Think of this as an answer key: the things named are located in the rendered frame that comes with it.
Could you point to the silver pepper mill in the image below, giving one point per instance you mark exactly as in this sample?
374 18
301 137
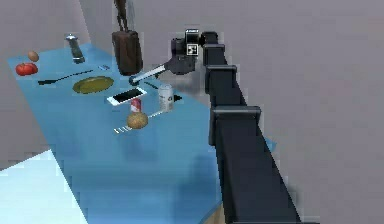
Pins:
76 49

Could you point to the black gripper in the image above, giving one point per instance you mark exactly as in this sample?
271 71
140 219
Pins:
181 60

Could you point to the olive green plate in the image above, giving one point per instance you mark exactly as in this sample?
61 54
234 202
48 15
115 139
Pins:
93 84

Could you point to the black ladle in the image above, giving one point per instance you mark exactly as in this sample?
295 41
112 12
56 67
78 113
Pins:
60 78

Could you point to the small blue card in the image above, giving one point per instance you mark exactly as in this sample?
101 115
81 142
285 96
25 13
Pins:
104 67

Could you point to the brown egg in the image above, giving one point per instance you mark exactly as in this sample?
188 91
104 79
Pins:
33 56

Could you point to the black knife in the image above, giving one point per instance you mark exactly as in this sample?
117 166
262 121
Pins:
166 93

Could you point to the brown potato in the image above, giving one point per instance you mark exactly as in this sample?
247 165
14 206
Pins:
137 120

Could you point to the white smartphone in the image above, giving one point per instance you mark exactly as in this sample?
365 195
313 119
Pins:
126 96

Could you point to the red and white can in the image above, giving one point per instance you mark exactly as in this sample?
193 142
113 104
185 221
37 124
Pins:
135 105

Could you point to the silver fork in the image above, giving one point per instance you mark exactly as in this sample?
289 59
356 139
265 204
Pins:
133 125

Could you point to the blue table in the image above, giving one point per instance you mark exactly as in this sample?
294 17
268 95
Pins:
126 146

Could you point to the red tomato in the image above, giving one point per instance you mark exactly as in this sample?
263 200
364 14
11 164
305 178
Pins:
26 68

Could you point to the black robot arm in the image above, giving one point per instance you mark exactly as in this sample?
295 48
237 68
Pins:
246 160

